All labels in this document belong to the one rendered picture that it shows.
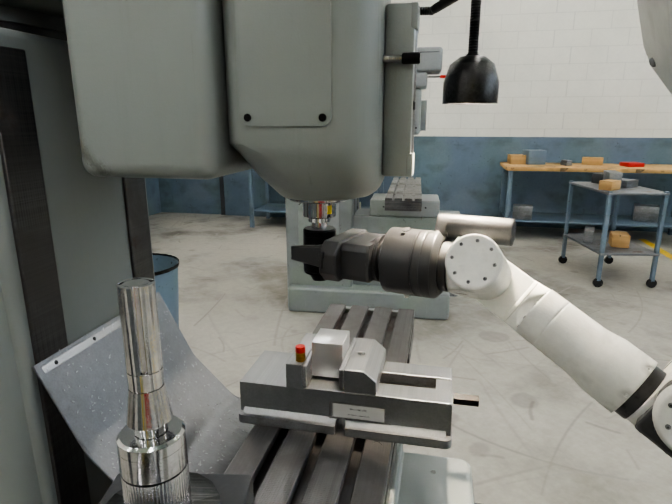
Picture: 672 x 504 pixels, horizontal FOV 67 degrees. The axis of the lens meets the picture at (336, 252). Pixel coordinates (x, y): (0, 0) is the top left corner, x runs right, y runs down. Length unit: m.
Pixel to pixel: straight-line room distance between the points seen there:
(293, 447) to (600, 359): 0.46
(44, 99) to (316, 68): 0.40
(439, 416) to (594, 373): 0.30
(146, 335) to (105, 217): 0.57
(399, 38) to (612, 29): 6.89
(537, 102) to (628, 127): 1.16
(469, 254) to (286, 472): 0.41
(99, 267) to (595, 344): 0.73
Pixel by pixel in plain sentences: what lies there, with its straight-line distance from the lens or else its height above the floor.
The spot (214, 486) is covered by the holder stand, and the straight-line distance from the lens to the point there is 0.46.
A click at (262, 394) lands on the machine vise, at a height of 0.97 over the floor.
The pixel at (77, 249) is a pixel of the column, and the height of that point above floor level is 1.22.
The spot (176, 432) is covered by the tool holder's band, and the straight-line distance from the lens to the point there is 0.40.
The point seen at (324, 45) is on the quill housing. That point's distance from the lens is 0.61.
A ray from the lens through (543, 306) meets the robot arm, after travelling 0.61.
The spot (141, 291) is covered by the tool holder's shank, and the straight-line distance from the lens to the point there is 0.35.
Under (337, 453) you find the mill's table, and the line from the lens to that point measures 0.82.
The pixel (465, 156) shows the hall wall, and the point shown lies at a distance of 7.20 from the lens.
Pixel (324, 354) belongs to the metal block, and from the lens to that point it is 0.84.
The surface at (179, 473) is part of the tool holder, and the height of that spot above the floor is 1.17.
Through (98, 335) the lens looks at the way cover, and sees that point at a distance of 0.91.
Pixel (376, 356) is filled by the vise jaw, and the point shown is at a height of 1.03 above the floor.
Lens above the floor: 1.41
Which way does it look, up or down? 15 degrees down
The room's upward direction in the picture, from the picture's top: straight up
